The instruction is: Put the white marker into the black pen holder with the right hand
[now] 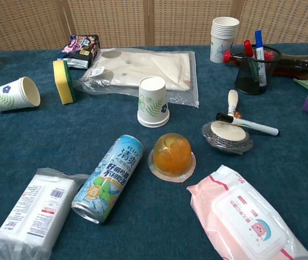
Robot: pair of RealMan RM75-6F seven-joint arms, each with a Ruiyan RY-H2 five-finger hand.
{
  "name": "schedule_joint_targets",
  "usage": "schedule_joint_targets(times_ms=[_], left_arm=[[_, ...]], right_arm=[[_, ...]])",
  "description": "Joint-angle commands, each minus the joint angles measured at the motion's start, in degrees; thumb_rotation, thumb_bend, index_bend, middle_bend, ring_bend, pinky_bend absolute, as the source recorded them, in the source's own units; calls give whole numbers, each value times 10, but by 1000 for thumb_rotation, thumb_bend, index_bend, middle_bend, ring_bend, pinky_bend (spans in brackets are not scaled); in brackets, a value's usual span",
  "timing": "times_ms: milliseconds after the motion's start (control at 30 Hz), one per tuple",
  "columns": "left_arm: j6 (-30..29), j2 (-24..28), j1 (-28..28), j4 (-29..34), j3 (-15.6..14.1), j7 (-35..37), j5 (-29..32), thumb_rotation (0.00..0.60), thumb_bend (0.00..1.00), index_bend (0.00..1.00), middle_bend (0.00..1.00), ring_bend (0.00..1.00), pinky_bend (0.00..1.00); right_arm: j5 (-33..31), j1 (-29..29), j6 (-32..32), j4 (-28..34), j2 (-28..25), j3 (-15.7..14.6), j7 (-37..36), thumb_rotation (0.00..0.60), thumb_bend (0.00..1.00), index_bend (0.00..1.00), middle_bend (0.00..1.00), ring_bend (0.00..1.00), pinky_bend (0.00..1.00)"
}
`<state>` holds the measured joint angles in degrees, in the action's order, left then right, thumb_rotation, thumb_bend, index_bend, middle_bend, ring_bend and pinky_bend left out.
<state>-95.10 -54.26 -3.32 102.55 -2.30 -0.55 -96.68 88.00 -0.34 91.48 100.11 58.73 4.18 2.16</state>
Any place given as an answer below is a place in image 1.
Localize woven folding screen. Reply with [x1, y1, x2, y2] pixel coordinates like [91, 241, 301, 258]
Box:
[0, 0, 308, 52]

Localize narrow white cotton pad pack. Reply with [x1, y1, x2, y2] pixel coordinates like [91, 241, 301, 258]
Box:
[0, 167, 90, 260]

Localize paper cup green leaf print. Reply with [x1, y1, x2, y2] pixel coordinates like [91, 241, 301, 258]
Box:
[137, 75, 170, 128]

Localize beige tote bag in plastic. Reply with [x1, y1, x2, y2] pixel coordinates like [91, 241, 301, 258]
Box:
[79, 48, 200, 109]

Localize white spoon in dish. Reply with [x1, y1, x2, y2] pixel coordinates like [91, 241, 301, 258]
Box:
[201, 89, 254, 155]

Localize pink wet wipes pack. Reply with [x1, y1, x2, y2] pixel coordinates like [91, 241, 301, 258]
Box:
[186, 164, 308, 260]

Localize yellow green sponge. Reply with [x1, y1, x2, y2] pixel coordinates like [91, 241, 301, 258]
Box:
[52, 60, 77, 106]

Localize black holder with markers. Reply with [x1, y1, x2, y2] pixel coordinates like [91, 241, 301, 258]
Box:
[234, 44, 283, 96]

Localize paper cup large blue flower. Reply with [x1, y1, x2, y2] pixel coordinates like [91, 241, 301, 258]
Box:
[0, 76, 41, 113]

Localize blue RIO drink can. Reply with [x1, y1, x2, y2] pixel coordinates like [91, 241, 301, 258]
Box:
[71, 134, 145, 225]

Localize cola bottle red cap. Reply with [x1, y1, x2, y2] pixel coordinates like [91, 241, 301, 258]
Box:
[222, 50, 308, 77]

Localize dark colourful snack bag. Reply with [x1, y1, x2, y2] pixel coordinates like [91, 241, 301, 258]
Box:
[56, 34, 101, 69]

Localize orange fruit jelly cup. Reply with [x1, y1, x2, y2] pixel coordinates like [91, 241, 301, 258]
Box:
[147, 132, 197, 184]

